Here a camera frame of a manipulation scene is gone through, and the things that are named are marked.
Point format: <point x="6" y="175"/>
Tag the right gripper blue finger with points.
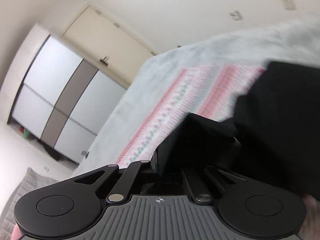
<point x="155" y="162"/>

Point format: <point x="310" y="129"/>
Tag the white grey sliding wardrobe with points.
<point x="60" y="98"/>

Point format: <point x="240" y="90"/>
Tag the green storage box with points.
<point x="25" y="132"/>

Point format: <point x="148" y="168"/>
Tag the grey bed sheet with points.
<point x="296" y="41"/>

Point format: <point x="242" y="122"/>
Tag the black pants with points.
<point x="272" y="137"/>

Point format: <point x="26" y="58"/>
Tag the cream bedroom door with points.
<point x="112" y="47"/>

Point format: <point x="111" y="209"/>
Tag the wall power socket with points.
<point x="236" y="15"/>

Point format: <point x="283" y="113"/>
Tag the grey quilted headboard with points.
<point x="30" y="182"/>

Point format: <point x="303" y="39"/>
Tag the patterned red green blanket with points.
<point x="209" y="91"/>

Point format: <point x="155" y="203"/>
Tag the wall light switch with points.
<point x="46" y="169"/>

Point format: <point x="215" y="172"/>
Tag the person right hand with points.
<point x="310" y="228"/>

